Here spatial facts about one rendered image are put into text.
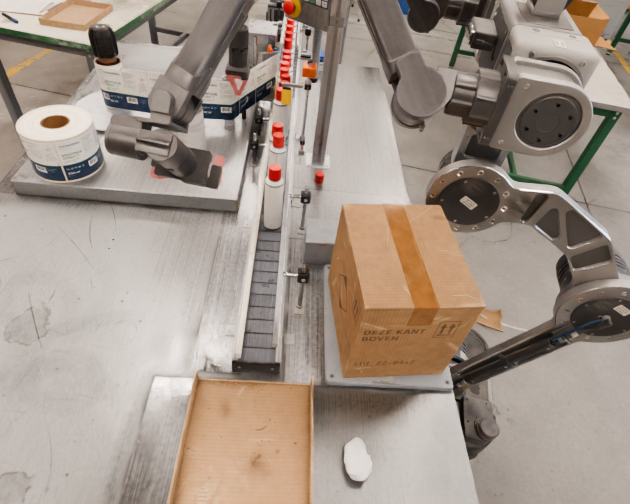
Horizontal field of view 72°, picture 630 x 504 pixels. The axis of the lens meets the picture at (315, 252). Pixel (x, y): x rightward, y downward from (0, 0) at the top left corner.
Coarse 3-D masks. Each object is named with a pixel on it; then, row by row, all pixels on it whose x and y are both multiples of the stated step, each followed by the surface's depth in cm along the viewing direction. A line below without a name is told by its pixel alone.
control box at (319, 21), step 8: (296, 0) 127; (296, 8) 128; (304, 8) 127; (312, 8) 125; (320, 8) 124; (328, 8) 122; (288, 16) 131; (296, 16) 129; (304, 16) 128; (312, 16) 127; (320, 16) 125; (328, 16) 124; (312, 24) 128; (320, 24) 126; (328, 24) 125; (344, 24) 131
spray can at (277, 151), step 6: (276, 132) 125; (276, 138) 123; (282, 138) 123; (276, 144) 124; (282, 144) 125; (270, 150) 126; (276, 150) 125; (282, 150) 126; (270, 156) 127; (276, 156) 126; (282, 156) 127; (270, 162) 129; (276, 162) 128; (282, 162) 128; (282, 168) 130; (282, 174) 132
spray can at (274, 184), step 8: (272, 168) 112; (280, 168) 113; (272, 176) 113; (280, 176) 114; (272, 184) 114; (280, 184) 115; (272, 192) 116; (280, 192) 117; (264, 200) 120; (272, 200) 118; (280, 200) 119; (264, 208) 122; (272, 208) 120; (280, 208) 121; (264, 216) 124; (272, 216) 122; (280, 216) 124; (264, 224) 126; (272, 224) 124; (280, 224) 126
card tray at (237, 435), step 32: (192, 384) 92; (224, 384) 97; (256, 384) 98; (288, 384) 99; (192, 416) 91; (224, 416) 92; (256, 416) 93; (288, 416) 94; (192, 448) 87; (224, 448) 88; (256, 448) 88; (288, 448) 89; (192, 480) 83; (224, 480) 84; (256, 480) 84; (288, 480) 85
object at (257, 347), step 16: (288, 144) 158; (272, 240) 123; (256, 256) 118; (272, 256) 119; (256, 272) 114; (272, 272) 115; (256, 288) 111; (272, 288) 111; (256, 304) 107; (272, 304) 108; (256, 320) 104; (272, 320) 105; (256, 336) 101; (272, 336) 102; (256, 352) 98; (272, 352) 99
